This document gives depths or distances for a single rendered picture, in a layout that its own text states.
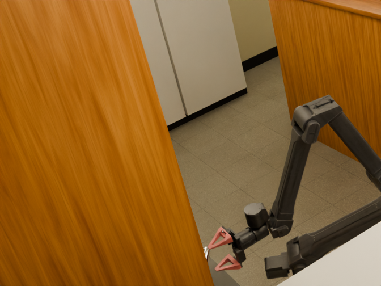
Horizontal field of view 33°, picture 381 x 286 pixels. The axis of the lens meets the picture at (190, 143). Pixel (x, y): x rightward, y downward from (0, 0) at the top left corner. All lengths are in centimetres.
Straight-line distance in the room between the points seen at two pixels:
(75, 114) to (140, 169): 22
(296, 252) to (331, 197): 247
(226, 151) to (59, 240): 348
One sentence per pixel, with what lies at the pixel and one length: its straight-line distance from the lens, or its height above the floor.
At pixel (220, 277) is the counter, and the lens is 237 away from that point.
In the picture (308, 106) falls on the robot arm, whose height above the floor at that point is 158.
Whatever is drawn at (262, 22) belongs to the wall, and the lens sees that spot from 610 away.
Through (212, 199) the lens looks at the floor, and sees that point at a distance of 442.
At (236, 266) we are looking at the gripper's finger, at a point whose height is 113.
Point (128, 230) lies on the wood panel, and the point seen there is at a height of 161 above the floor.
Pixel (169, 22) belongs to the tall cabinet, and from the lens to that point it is 508.
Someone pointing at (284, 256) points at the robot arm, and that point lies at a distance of 182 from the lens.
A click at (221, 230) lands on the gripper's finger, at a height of 125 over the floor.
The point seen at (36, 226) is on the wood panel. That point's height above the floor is 173.
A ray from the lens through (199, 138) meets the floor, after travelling 516.
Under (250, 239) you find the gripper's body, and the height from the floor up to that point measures 120.
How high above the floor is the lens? 250
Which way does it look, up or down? 29 degrees down
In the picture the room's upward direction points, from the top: 16 degrees counter-clockwise
